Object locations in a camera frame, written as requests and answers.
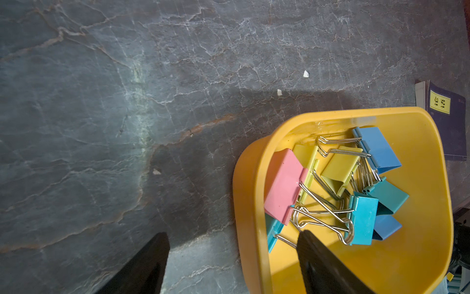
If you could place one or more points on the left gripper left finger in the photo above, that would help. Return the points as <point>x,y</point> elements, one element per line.
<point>144,273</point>

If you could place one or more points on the yellow plastic storage box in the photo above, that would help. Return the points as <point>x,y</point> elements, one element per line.
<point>414,260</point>

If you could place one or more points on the pink binder clip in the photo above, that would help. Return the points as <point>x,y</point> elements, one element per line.
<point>285,180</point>

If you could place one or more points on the pale yellow binder clip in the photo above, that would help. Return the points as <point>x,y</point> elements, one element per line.
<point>337,174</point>

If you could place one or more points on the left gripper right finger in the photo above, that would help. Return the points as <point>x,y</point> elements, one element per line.
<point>322,271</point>

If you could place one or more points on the blue binder clip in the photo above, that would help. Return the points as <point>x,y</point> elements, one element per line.
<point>375,148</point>
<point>385,226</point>

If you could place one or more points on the dark blue notebook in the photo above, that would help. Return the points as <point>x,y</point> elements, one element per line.
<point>448,111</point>

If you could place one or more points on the teal binder clip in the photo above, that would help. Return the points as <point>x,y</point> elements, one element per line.
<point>390,198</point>
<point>273,232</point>
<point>363,218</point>

